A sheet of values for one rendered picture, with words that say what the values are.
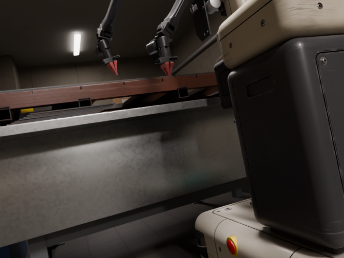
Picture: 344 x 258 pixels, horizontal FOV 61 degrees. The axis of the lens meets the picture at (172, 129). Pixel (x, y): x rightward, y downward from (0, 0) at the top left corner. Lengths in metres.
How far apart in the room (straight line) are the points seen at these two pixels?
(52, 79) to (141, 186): 7.74
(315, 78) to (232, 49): 0.22
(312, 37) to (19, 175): 0.98
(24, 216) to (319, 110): 0.97
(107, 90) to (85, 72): 7.63
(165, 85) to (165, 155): 0.32
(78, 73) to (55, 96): 7.65
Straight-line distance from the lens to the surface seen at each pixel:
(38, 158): 1.15
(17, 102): 1.22
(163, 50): 1.48
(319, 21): 0.63
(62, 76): 8.83
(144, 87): 1.30
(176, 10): 1.59
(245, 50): 0.68
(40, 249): 1.28
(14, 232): 1.18
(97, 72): 8.91
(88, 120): 1.01
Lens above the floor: 0.55
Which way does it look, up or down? 2 degrees up
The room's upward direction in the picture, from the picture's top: 11 degrees counter-clockwise
